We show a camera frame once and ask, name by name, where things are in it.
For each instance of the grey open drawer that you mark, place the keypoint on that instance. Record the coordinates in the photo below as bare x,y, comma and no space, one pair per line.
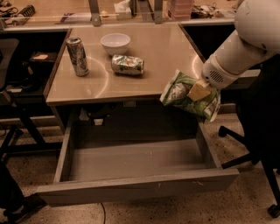
144,158

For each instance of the black office chair left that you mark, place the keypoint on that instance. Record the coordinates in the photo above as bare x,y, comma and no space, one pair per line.
7,48

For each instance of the white ceramic bowl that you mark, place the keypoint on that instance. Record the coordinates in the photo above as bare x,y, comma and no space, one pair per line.
115,43

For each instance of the tall silver drink can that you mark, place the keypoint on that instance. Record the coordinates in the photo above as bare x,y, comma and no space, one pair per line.
77,56

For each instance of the green jalapeno chip bag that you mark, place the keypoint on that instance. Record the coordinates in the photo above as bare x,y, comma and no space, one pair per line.
175,94

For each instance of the pink stacked trays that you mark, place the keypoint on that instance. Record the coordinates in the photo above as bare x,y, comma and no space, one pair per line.
179,9

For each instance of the black spiral tool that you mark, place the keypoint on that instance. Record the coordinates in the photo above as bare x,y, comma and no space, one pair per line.
24,15

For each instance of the black office chair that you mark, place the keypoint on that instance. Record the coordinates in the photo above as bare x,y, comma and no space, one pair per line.
7,48
258,110

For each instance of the grey counter cabinet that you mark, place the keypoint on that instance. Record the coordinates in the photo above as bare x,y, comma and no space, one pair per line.
164,49

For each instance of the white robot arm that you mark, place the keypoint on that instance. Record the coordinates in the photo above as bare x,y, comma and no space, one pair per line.
256,38

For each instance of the black office chair right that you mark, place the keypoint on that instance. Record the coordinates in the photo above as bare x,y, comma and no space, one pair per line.
258,110

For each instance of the crumpled green snack bag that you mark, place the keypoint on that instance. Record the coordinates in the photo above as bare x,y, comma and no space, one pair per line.
130,65

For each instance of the white tissue box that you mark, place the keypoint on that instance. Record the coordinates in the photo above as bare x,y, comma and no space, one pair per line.
123,10

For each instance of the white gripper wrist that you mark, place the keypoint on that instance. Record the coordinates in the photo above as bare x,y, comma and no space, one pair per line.
212,74

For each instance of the black shoe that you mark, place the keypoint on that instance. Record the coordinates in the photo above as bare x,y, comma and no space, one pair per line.
30,205

